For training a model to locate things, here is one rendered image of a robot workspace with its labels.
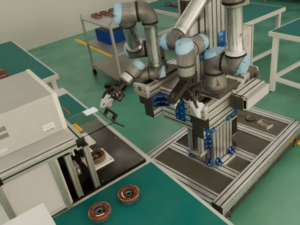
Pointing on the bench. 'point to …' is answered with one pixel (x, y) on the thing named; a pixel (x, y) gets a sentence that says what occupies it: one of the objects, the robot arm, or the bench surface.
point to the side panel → (36, 192)
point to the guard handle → (111, 113)
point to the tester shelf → (39, 153)
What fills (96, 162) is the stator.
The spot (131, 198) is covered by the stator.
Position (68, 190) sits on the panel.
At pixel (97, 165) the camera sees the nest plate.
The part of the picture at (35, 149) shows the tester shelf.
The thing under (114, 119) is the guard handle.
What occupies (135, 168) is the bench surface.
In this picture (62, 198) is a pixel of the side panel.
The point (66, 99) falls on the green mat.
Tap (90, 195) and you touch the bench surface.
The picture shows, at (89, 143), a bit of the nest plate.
